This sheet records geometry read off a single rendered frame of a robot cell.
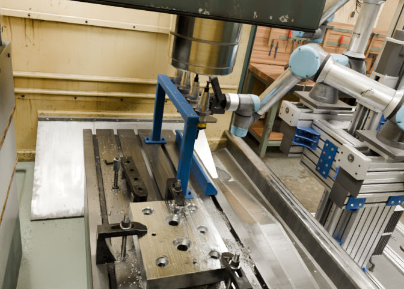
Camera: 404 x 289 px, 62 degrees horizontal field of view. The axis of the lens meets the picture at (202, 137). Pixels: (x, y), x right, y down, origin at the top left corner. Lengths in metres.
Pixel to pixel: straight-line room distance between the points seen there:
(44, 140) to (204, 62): 1.24
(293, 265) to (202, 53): 0.94
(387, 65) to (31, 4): 1.58
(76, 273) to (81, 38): 1.05
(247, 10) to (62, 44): 1.24
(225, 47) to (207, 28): 0.06
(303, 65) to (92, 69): 1.03
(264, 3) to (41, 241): 1.20
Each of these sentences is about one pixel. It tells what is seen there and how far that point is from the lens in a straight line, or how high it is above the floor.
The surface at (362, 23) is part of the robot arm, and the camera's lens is 1.94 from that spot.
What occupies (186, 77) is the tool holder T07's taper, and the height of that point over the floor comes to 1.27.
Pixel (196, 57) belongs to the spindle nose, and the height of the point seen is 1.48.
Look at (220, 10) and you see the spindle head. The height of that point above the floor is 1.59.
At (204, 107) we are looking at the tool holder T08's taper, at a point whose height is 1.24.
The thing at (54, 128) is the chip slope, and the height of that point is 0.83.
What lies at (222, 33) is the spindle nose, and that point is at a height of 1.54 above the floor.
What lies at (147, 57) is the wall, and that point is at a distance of 1.83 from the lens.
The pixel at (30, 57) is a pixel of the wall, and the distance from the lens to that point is 1.81.
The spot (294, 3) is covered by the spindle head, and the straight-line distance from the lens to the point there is 0.73.
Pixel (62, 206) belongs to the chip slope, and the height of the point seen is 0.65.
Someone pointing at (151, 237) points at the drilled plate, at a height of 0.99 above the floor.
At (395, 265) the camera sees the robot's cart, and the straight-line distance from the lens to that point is 2.57.
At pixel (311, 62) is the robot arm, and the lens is 1.33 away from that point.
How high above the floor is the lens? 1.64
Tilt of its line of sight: 25 degrees down
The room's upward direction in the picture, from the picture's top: 10 degrees clockwise
